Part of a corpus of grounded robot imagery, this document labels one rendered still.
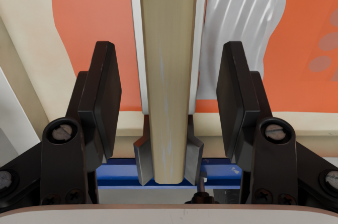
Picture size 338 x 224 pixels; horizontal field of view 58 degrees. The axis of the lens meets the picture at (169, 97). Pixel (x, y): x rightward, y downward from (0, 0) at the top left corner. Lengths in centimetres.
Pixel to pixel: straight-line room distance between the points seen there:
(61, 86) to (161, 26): 22
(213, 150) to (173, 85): 22
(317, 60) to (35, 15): 28
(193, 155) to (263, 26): 15
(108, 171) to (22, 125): 12
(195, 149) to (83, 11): 17
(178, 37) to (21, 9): 18
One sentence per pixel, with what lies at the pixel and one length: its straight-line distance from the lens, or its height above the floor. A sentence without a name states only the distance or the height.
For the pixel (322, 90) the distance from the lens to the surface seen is 40.
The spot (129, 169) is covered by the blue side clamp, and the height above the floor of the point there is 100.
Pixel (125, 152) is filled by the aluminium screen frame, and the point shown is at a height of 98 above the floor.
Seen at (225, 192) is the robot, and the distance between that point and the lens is 127.
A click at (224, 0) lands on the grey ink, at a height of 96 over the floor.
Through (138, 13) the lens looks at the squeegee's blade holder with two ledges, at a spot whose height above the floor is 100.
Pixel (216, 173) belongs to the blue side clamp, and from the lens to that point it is 42.
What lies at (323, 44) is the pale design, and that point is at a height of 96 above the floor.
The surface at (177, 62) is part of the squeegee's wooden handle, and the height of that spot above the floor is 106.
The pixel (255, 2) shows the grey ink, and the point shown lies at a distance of 29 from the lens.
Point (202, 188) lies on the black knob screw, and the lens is 41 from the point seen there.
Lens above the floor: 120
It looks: 43 degrees down
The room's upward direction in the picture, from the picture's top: 180 degrees clockwise
